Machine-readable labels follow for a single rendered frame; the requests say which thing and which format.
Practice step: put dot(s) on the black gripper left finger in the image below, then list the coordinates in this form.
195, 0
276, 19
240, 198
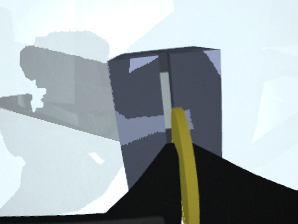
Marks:
154, 199

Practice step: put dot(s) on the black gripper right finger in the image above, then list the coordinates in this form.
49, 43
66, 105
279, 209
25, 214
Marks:
229, 194

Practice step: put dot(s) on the gold coin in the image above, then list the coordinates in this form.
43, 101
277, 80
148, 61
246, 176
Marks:
188, 171

